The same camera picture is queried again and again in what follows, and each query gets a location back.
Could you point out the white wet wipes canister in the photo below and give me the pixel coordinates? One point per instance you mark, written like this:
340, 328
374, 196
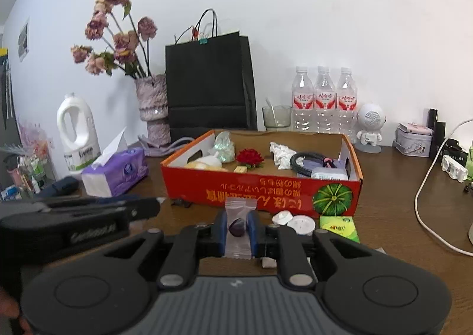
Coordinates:
329, 173

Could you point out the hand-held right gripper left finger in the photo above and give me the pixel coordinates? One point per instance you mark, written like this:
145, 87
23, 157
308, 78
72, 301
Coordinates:
221, 233

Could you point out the green tissue packet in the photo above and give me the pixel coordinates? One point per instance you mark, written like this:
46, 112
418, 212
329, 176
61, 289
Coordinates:
338, 227

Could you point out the yellow spotted plush toy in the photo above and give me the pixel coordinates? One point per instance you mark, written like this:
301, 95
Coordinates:
205, 165

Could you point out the white spoon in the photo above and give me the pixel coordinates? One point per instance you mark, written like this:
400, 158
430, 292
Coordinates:
271, 111

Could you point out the white round disc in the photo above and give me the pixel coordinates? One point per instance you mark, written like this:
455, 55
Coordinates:
302, 224

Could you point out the clear glass cup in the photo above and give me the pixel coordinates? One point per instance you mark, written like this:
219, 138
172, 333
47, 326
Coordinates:
282, 118

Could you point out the tall black box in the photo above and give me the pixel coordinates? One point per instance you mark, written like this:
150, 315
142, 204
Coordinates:
433, 128
440, 135

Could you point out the dried pink flowers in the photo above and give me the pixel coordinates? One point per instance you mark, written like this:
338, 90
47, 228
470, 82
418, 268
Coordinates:
122, 42

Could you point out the textured purple vase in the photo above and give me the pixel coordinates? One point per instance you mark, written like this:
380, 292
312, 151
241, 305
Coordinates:
151, 105

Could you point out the small yellow block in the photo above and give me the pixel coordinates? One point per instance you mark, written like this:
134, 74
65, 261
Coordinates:
240, 169

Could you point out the cluttered storage rack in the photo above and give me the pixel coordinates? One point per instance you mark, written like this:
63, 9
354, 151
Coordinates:
26, 168

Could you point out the purple tissue pack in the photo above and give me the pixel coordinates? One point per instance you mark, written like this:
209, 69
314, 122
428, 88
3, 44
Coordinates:
118, 176

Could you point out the white thermos bottle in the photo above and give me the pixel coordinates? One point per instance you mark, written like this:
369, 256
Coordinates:
471, 231

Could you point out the purple woven pouch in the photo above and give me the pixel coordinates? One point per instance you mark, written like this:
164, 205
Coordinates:
313, 165

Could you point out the person's left hand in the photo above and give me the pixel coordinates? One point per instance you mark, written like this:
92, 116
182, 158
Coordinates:
9, 305

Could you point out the clear plum candy packet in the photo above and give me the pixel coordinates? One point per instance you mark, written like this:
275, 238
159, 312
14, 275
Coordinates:
238, 209

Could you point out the small black clip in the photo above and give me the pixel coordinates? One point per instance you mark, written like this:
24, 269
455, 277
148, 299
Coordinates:
181, 203

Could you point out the white detergent jug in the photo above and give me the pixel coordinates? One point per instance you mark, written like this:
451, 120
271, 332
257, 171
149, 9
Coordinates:
79, 135

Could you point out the green spray bottle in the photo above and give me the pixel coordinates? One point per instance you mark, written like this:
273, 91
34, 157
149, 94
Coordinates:
470, 157

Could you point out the red cardboard box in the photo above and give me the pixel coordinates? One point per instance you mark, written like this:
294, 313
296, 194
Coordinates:
258, 190

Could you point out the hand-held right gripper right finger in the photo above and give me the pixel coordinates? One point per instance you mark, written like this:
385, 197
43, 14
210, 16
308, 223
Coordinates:
253, 233

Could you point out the white tissue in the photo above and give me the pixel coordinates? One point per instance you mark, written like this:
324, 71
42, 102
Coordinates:
282, 154

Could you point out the white robot speaker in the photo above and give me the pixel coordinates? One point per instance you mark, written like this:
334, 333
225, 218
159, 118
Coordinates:
371, 120

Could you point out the printed tin box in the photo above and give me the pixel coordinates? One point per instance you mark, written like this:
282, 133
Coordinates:
412, 142

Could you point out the clear plastic bag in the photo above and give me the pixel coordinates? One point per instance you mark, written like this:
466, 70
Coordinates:
223, 146

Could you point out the small white eraser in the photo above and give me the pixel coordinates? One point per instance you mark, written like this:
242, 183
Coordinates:
268, 263

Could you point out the small wall picture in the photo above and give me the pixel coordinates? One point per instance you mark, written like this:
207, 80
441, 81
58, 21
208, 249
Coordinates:
24, 39

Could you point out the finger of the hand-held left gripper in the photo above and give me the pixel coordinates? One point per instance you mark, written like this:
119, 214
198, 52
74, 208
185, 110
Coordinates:
146, 211
92, 202

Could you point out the black paper bag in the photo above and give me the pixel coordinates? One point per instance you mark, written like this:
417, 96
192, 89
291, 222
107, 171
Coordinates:
207, 87

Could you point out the small white round cap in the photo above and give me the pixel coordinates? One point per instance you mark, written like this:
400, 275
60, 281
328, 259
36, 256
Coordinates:
282, 217

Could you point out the green binder clip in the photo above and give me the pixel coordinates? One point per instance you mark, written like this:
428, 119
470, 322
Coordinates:
202, 39

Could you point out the red artificial rose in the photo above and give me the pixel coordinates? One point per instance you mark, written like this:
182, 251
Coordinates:
251, 157

